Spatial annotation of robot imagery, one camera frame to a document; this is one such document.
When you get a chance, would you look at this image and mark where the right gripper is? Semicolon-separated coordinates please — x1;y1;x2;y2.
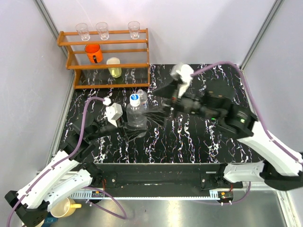
141;78;219;128

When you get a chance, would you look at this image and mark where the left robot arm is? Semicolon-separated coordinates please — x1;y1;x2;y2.
5;117;146;227

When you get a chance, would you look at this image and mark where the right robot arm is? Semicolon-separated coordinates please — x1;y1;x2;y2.
143;81;303;191

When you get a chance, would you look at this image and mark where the labelled clear plastic bottle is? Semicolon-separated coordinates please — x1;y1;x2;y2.
137;89;148;110

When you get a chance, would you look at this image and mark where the pale yellow cup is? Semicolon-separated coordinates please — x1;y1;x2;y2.
107;57;122;78

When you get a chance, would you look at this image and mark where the wooden three-tier rack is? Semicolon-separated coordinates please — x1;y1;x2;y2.
57;28;151;89

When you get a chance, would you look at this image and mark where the right drinking glass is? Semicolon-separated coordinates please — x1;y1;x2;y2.
128;21;140;40

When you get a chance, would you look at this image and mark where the drinking glass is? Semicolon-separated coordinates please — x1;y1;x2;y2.
75;23;90;41
128;21;140;40
96;22;109;41

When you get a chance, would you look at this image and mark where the orange mug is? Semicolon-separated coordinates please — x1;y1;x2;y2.
85;44;103;64

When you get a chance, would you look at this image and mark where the yellow mug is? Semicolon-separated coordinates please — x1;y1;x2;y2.
50;198;82;218

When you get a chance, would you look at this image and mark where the middle drinking glass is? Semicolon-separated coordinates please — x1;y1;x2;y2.
96;22;109;41

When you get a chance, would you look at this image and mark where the left drinking glass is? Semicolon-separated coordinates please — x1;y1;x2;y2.
75;23;90;41

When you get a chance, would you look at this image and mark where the dark blue mug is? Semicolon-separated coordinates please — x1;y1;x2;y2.
44;212;58;224

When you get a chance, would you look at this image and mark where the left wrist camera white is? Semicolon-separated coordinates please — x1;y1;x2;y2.
106;103;123;127

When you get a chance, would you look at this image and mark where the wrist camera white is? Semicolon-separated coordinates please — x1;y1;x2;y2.
170;63;194;98
106;103;123;127

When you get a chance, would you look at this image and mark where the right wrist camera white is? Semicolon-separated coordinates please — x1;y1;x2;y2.
170;63;194;98

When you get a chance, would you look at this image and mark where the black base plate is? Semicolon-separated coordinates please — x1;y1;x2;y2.
91;163;243;198

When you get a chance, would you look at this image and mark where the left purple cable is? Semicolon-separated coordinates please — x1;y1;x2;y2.
6;96;128;227

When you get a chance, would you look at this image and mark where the purple cable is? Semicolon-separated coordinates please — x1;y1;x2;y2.
6;96;128;227
189;61;303;205

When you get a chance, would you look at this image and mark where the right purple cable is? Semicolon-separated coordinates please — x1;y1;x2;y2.
189;61;303;205

